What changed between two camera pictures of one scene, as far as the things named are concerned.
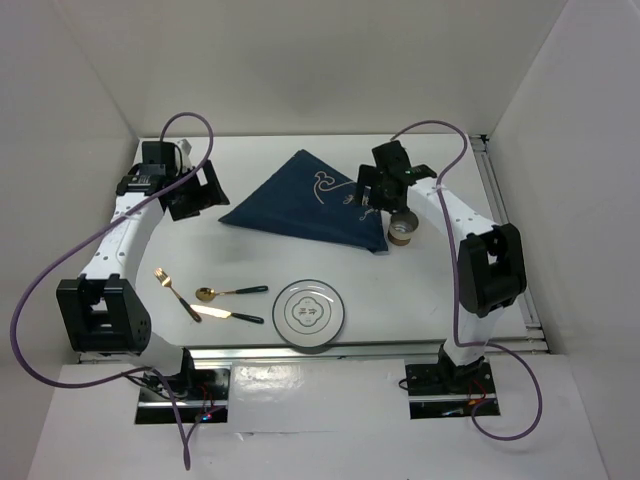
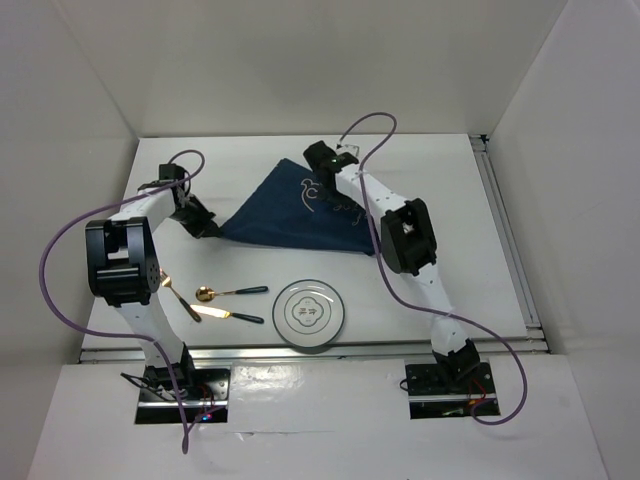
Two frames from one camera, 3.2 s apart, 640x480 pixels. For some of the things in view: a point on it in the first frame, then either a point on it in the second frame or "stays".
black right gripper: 369,176 -> 328,196
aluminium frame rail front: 366,353 stays
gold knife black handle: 225,314 stays
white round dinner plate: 308,316 stays
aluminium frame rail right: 488,173 stays
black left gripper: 204,196 -> 205,227
